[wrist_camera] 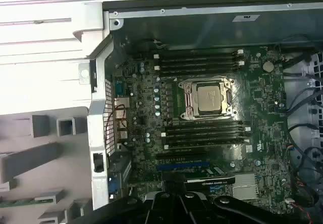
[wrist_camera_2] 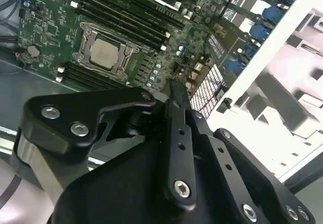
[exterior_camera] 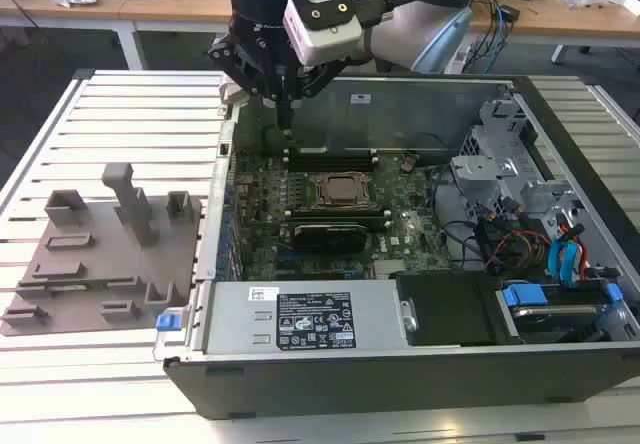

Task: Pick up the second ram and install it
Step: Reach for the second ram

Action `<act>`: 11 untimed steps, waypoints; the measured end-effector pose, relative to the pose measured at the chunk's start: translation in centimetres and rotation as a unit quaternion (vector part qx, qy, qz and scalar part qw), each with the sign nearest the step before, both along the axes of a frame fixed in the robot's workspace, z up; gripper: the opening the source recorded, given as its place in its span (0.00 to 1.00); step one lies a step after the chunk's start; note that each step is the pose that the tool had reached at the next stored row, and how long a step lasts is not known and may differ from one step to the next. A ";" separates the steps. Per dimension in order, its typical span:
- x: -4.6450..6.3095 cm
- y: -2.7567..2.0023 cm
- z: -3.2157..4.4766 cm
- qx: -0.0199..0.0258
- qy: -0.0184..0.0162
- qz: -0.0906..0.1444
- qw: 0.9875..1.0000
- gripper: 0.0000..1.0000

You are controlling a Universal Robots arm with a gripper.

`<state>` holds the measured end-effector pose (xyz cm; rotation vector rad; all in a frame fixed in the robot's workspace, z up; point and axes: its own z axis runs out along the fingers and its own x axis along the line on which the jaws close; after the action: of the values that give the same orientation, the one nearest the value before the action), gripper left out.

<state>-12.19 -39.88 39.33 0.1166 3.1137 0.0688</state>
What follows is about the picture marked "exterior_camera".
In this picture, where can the grey parts rack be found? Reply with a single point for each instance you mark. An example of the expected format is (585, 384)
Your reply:
(110, 254)

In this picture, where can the silver drive cage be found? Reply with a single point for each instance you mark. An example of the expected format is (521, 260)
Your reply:
(480, 169)

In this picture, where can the CPU socket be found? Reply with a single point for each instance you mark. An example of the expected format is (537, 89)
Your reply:
(315, 200)

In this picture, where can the silver hard disk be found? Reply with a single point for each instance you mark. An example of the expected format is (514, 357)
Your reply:
(550, 316)

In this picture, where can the green motherboard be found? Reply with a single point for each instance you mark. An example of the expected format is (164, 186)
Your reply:
(400, 234)

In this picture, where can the grey corner clip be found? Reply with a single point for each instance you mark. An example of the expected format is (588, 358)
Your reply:
(230, 91)

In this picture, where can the blue disk carrier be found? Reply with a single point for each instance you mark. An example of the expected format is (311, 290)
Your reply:
(522, 297)

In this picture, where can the silver heat sink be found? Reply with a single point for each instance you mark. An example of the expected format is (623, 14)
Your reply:
(385, 270)

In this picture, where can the black RAM slot bank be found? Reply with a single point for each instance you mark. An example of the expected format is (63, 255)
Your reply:
(330, 161)
(340, 216)

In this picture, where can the black plastic shroud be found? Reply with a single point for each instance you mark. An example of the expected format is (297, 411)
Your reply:
(450, 309)

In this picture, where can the white power strip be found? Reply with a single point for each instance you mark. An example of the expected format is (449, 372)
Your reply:
(457, 61)

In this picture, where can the black PC case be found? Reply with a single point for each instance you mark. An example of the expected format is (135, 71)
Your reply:
(400, 384)

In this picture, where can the black graphics card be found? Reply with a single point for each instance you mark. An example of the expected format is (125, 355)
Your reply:
(330, 236)

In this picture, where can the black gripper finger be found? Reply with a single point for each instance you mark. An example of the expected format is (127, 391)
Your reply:
(235, 61)
(320, 76)

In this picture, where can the blue case latch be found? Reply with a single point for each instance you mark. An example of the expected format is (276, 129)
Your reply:
(168, 322)

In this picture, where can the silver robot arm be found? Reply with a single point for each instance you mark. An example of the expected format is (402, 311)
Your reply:
(400, 34)

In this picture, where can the small flat black device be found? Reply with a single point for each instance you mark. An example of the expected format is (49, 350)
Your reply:
(510, 14)

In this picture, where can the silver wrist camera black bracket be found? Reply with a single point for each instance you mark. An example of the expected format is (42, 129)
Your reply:
(325, 39)

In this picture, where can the silver CPU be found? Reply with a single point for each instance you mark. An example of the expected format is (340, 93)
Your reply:
(345, 189)

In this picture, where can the silver power supply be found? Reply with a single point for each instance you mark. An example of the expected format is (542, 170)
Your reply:
(235, 314)

